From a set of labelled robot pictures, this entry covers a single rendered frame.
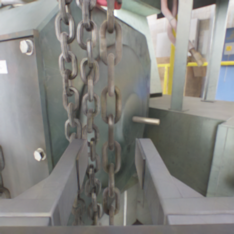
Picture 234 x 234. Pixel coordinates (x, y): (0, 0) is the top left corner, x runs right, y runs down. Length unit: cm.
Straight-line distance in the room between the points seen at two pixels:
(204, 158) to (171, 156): 12
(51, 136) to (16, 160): 10
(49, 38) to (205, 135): 51
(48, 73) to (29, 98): 4
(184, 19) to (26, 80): 52
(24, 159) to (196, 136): 50
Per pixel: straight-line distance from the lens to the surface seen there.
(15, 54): 26
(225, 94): 320
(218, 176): 58
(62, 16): 19
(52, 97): 23
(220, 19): 97
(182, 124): 62
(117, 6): 34
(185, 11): 64
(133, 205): 90
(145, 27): 106
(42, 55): 22
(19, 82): 26
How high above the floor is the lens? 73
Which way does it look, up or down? 15 degrees down
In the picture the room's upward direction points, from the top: straight up
